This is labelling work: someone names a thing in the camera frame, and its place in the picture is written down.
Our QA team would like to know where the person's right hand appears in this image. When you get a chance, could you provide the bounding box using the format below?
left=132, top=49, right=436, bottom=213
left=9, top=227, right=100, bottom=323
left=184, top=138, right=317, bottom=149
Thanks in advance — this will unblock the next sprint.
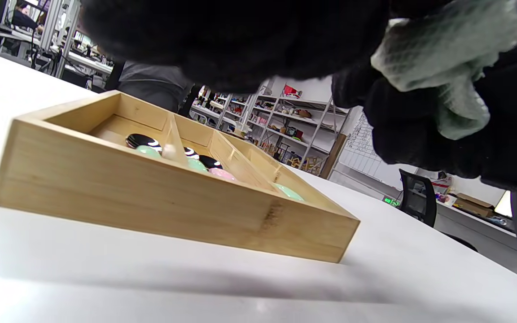
left=330, top=0, right=517, bottom=196

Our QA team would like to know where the brown cardboard box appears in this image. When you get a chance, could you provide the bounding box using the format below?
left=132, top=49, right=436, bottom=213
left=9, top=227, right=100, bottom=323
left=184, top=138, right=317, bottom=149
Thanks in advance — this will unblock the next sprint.
left=452, top=193, right=496, bottom=219

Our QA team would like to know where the green handled baby spoon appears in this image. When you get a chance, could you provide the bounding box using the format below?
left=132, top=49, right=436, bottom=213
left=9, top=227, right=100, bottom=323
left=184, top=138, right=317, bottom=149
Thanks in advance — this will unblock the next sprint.
left=125, top=133, right=164, bottom=159
left=273, top=183, right=305, bottom=201
left=183, top=147, right=209, bottom=173

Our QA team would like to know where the white printed wall board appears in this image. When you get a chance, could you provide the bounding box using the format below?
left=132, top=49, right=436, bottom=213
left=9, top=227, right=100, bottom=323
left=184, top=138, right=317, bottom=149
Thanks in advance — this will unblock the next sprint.
left=336, top=111, right=384, bottom=181

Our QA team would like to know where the wooden three-compartment tray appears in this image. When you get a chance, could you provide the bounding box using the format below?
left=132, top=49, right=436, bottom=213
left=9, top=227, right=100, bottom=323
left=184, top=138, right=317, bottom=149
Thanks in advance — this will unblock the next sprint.
left=0, top=90, right=361, bottom=264

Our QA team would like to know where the black mesh office chair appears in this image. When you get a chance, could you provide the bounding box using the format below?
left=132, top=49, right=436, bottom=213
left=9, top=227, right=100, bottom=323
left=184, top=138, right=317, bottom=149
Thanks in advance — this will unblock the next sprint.
left=105, top=61, right=203, bottom=118

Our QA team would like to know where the pink handled baby spoon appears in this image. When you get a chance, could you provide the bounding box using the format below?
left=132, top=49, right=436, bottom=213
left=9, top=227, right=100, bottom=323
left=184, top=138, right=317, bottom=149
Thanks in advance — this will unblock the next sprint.
left=198, top=155, right=237, bottom=182

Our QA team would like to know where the white storage shelving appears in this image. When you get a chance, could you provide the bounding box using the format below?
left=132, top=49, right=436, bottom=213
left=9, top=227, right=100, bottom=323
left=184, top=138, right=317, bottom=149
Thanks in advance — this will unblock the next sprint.
left=190, top=80, right=351, bottom=176

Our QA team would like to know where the green fish scale cleaning cloth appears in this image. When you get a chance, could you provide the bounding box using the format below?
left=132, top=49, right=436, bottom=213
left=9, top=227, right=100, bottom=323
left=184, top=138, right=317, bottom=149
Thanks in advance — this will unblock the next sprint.
left=370, top=0, right=517, bottom=141

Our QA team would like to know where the brown wooden panel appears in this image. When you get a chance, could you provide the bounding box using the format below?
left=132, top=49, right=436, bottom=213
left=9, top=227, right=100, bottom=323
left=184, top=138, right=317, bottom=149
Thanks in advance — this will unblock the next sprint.
left=319, top=133, right=348, bottom=180

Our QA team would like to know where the person's left hand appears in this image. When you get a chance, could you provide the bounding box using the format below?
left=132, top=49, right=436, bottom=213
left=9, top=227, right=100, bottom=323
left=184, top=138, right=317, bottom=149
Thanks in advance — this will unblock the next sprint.
left=80, top=0, right=390, bottom=93

